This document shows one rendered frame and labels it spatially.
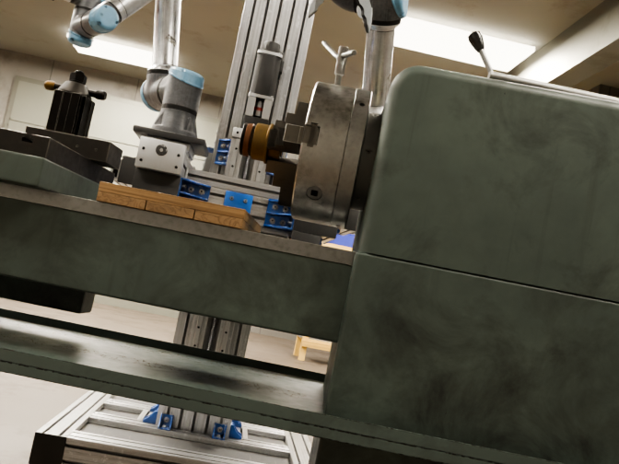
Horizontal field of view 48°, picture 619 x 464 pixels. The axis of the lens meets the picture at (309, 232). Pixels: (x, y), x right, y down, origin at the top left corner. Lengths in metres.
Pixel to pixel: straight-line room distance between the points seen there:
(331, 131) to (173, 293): 0.46
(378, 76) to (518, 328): 1.06
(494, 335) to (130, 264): 0.73
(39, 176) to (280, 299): 0.53
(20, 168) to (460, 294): 0.88
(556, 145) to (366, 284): 0.46
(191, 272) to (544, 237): 0.70
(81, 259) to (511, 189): 0.86
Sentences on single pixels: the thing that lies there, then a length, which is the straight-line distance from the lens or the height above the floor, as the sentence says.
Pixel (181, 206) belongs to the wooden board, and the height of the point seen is 0.89.
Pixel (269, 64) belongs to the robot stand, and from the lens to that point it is 2.39.
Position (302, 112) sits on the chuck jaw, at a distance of 1.64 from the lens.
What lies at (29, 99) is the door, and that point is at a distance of 10.50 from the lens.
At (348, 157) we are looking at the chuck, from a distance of 1.42.
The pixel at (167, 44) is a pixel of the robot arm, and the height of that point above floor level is 1.48.
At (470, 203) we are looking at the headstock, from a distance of 1.37.
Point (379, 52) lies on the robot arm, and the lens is 2.15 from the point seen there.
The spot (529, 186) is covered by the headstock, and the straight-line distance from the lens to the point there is 1.40.
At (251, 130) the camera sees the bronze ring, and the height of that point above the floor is 1.10.
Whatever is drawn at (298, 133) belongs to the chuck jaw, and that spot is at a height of 1.09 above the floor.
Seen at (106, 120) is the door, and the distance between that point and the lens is 10.20.
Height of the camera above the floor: 0.78
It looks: 5 degrees up
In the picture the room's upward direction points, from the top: 11 degrees clockwise
